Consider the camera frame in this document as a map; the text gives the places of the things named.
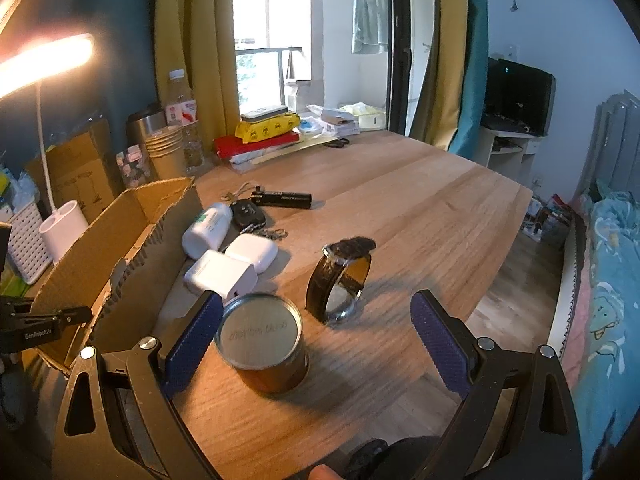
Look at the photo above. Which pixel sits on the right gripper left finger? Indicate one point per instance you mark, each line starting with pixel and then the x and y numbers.
pixel 117 419

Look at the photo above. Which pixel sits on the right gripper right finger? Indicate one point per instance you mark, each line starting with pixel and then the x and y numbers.
pixel 540 439

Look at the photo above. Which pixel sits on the cardboard box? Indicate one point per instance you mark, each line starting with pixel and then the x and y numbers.
pixel 122 268

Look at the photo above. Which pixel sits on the red tin can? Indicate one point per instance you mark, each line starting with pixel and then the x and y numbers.
pixel 261 338

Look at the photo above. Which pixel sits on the black leather wristwatch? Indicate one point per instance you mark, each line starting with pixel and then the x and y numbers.
pixel 335 287

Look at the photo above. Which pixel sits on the white woven plastic basket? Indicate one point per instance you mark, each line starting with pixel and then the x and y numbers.
pixel 26 246

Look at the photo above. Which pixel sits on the blue patterned bedding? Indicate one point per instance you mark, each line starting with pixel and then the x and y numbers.
pixel 606 397

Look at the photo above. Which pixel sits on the brown lamp packaging box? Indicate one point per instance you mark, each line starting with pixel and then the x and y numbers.
pixel 84 169

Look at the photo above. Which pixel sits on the white power adapter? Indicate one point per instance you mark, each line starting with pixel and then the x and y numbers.
pixel 216 272

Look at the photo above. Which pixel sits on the floral glass jar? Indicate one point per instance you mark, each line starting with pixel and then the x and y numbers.
pixel 134 167

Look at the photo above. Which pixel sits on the white pill bottle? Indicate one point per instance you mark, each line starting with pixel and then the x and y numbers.
pixel 208 231

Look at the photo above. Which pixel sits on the stack of paper cups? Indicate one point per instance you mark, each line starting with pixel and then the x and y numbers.
pixel 166 151

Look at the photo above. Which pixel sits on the stainless steel thermos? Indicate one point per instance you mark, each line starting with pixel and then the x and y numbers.
pixel 143 123

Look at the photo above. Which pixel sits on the black car key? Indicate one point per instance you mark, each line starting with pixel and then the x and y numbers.
pixel 246 216

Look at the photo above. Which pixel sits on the clear plastic water bottle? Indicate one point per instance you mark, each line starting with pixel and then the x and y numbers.
pixel 181 109

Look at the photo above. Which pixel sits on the white tv stand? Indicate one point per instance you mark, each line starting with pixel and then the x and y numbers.
pixel 508 153

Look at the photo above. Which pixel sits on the red flat box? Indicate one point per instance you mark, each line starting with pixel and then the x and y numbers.
pixel 228 146

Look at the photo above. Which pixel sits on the teal curtain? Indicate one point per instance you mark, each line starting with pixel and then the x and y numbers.
pixel 474 81

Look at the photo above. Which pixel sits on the black flashlight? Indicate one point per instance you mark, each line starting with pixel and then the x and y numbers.
pixel 263 198

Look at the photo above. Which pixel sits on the yellow packet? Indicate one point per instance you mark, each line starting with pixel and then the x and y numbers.
pixel 252 132

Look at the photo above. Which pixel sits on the black television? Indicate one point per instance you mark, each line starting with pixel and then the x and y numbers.
pixel 518 98

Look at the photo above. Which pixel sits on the black scissors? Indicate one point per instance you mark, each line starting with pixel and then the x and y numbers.
pixel 337 143

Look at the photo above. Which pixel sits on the yellow curtain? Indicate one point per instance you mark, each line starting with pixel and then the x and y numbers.
pixel 197 36

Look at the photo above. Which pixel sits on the hanging light garment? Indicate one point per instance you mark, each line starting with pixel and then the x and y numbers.
pixel 370 27

